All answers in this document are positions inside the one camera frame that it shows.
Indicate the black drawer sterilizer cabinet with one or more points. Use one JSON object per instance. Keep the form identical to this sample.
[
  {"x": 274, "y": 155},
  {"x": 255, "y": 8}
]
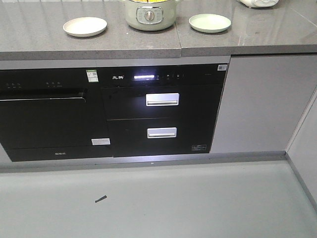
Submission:
[{"x": 161, "y": 109}]

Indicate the black tape strip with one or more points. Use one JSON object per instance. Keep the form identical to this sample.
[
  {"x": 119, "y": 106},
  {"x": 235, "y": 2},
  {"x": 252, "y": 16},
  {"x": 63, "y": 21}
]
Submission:
[{"x": 100, "y": 199}]

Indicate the green electric cooking pot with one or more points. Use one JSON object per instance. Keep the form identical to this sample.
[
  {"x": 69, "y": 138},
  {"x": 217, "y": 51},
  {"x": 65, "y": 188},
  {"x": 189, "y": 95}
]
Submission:
[{"x": 150, "y": 15}]

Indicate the black built-in dishwasher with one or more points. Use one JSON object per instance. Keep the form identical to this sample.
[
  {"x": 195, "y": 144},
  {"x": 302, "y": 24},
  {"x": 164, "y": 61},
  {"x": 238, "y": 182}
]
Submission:
[{"x": 52, "y": 114}]

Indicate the grey cabinet door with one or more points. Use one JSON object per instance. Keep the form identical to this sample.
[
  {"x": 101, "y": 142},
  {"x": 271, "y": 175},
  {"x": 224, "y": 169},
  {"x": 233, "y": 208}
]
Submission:
[{"x": 262, "y": 102}]

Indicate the green round plate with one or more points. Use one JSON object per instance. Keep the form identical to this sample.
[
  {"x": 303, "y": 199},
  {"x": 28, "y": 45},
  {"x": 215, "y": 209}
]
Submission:
[{"x": 209, "y": 23}]

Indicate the white round plate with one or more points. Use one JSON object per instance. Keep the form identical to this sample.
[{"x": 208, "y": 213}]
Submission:
[{"x": 85, "y": 26}]

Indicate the white rice cooker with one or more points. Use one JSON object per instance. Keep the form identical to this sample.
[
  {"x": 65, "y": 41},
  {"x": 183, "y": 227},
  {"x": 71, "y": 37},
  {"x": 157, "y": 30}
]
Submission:
[{"x": 259, "y": 3}]

